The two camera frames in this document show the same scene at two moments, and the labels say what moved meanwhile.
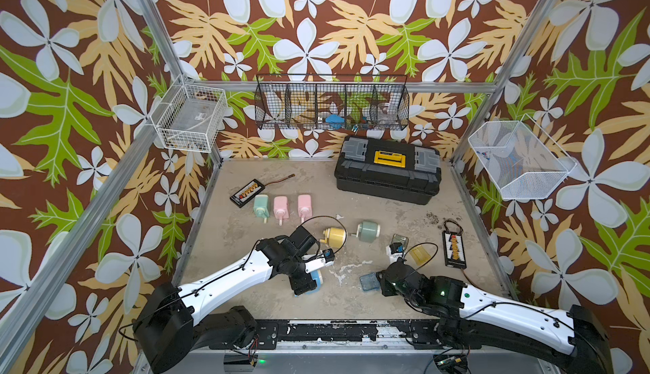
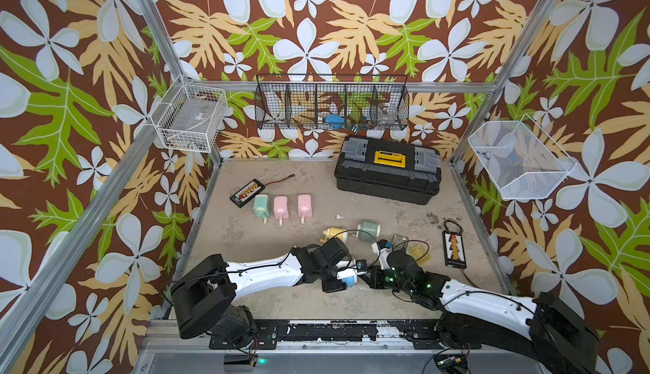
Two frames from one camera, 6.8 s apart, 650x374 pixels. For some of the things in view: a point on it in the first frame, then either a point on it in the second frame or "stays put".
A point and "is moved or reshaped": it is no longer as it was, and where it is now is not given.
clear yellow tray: x=419 y=255 stays put
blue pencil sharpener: x=317 y=276 is moved or reshaped
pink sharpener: x=305 y=206 stays put
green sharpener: x=261 y=206 stays put
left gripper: x=304 y=283 → x=334 y=285
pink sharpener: x=281 y=208 stays put
